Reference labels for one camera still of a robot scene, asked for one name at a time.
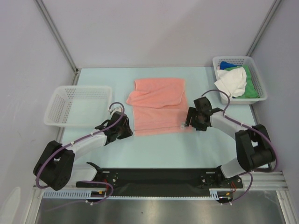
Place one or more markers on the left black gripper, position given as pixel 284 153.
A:
pixel 128 132

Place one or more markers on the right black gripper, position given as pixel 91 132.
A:
pixel 193 118

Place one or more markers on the pink terry towel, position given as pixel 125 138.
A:
pixel 159 106

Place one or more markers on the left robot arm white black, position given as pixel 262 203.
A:
pixel 56 169

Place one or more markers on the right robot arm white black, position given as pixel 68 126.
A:
pixel 253 146

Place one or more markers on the white basket with towels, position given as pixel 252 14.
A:
pixel 255 77

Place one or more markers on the empty white plastic basket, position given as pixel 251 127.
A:
pixel 78 106

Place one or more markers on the white towel in basket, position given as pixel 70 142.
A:
pixel 232 82

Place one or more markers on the blue towel in basket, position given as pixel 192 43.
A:
pixel 225 65

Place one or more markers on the green towel in basket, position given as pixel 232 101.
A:
pixel 249 91

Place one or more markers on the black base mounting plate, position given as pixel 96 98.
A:
pixel 162 182

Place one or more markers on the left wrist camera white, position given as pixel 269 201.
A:
pixel 117 109

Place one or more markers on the white slotted cable duct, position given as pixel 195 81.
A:
pixel 90 195

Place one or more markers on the right aluminium corner post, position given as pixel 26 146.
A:
pixel 266 22

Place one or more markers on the aluminium corner post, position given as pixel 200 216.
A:
pixel 56 34
pixel 266 22

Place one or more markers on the left aluminium corner post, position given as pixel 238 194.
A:
pixel 56 34

